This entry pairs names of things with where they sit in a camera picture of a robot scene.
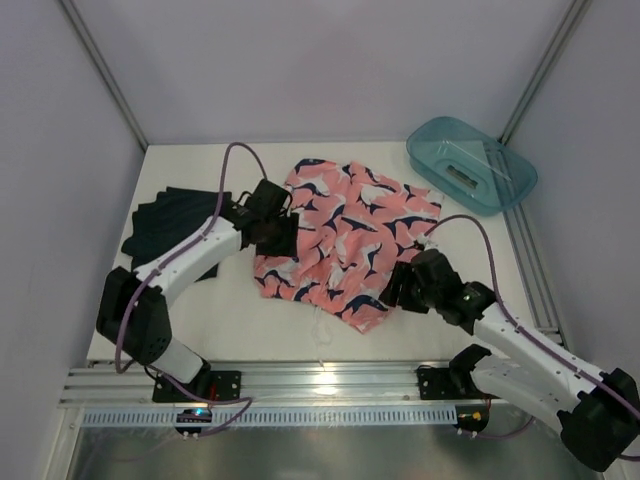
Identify pink patterned shorts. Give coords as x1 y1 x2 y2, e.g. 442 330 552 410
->
254 158 444 333

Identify navy blue shorts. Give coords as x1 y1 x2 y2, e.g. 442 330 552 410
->
121 186 218 271

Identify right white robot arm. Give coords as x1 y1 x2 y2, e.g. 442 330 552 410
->
380 249 639 472

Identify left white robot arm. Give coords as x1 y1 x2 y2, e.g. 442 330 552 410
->
96 179 298 385

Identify teal plastic basin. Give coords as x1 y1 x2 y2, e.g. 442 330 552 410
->
406 116 538 217

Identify aluminium rail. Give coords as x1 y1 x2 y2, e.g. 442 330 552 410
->
57 362 604 407

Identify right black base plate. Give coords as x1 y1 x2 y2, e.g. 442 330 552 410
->
415 366 497 400

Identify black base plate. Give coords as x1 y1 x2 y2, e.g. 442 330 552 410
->
415 366 497 400
152 369 242 403

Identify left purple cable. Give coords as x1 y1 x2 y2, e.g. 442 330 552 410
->
114 142 276 439

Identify slotted cable duct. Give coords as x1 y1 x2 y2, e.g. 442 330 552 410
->
81 405 458 428

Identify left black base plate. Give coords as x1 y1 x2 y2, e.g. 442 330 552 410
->
152 369 242 403

